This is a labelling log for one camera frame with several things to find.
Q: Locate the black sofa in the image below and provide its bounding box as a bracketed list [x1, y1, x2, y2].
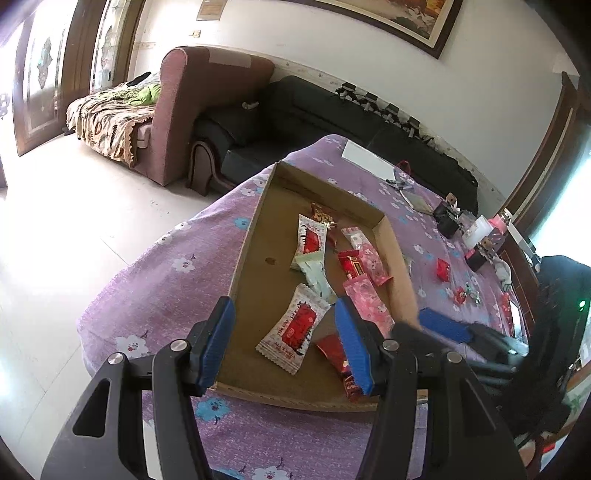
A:
[187, 75, 479, 216]

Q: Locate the red packet with dark label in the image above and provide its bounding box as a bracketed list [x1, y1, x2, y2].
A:
[335, 248, 371, 281]

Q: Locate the wooden framed window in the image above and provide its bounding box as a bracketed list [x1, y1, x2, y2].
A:
[499, 71, 591, 259]

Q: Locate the large dark red gold packet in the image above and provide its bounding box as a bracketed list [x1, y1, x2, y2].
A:
[308, 201, 339, 230]

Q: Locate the white paper pad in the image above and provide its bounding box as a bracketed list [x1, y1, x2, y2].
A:
[341, 140, 398, 181]

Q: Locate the pink cartoon snack packet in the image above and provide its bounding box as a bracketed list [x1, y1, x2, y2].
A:
[343, 275, 396, 337]

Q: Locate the pink striped clear snack packet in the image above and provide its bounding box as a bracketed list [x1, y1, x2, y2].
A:
[341, 224, 394, 288]

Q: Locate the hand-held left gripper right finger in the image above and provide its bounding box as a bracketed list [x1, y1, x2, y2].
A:
[334, 296, 527, 480]

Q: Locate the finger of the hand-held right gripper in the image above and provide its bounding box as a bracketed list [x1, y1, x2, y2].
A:
[417, 308, 528, 371]
[392, 322, 465, 354]

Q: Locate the framed wall painting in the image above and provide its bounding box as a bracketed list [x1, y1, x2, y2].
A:
[295, 0, 465, 60]

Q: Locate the maroon armchair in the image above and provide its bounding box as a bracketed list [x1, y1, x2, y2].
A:
[66, 45, 276, 186]

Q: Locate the brown wall plaque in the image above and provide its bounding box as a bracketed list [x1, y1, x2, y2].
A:
[196, 0, 227, 22]

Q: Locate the white packet with red label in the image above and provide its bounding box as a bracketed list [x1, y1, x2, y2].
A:
[255, 283, 331, 375]
[289, 214, 329, 271]

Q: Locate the wooden glass door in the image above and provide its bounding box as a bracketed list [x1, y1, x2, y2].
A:
[11, 0, 139, 157]

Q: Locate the small dark red gold packet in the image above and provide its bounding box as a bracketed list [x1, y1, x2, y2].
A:
[315, 334, 370, 404]

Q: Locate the pale green snack packet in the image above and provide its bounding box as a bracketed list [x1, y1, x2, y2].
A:
[296, 255, 339, 301]

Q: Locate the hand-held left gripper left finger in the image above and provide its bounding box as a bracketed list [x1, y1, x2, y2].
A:
[41, 296, 236, 480]

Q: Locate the white cloth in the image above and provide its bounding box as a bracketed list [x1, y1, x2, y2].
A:
[496, 258, 513, 292]

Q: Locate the black cylinder with wooden top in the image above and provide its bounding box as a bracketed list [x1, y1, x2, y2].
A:
[433, 193, 462, 239]
[465, 237, 498, 272]

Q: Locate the white cup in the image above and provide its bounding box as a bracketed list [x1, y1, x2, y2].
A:
[462, 214, 493, 248]

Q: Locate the purple floral tablecloth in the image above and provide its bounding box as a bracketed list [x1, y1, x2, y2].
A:
[81, 134, 539, 480]

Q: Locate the green cloth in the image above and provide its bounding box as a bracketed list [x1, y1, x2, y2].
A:
[126, 82, 163, 105]

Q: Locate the red clear wrapper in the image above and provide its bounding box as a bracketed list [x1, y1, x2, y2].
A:
[499, 291, 517, 336]

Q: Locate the brown notebook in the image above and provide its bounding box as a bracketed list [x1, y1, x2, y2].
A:
[401, 189, 435, 213]

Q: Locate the patterned brown blanket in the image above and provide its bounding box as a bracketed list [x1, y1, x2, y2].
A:
[66, 89, 158, 167]

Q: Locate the pink thermos bottle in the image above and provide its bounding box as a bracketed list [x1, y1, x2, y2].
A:
[490, 208, 515, 241]

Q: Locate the cardboard box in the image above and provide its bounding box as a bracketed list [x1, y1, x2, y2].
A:
[213, 160, 428, 414]

